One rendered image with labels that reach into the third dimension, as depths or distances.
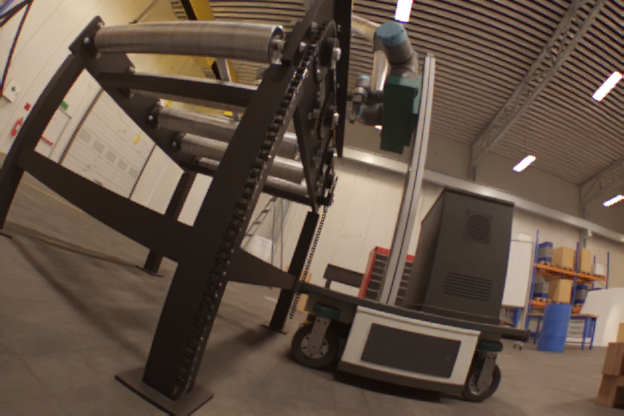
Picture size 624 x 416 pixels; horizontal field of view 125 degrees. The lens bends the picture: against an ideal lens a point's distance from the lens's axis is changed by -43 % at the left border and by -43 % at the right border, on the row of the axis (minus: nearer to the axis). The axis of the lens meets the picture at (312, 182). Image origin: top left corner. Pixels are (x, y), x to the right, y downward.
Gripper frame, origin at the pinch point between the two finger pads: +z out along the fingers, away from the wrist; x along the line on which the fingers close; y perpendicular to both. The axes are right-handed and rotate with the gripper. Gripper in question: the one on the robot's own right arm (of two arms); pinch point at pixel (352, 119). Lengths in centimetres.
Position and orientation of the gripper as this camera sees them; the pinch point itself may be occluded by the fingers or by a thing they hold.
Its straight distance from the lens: 169.3
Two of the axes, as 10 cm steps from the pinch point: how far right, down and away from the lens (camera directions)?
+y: 9.5, 2.6, -1.7
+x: 0.6, 3.8, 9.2
